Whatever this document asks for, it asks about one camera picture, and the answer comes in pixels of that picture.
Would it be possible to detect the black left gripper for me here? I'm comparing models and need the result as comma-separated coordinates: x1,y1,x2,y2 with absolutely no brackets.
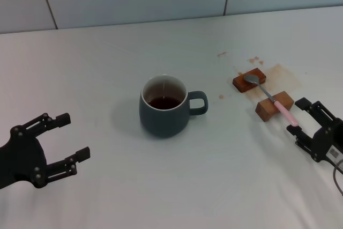
0,112,91,189

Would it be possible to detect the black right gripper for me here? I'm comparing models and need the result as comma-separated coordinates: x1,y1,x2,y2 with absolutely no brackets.
286,97,343,164

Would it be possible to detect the pink handled metal spoon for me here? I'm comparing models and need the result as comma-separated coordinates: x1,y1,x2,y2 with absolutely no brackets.
243,74,300,128

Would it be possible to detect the grey ceramic mug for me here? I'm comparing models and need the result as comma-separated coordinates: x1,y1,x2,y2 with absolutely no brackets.
138,73,209,139

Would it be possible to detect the light brown wooden block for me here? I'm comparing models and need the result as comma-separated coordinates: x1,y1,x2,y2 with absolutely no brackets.
255,91,295,122

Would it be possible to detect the dark brown wooden block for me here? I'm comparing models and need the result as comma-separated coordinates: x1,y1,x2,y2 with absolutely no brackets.
232,67,267,94

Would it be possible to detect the grey cable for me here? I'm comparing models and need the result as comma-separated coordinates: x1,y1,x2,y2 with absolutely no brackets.
332,159,343,196

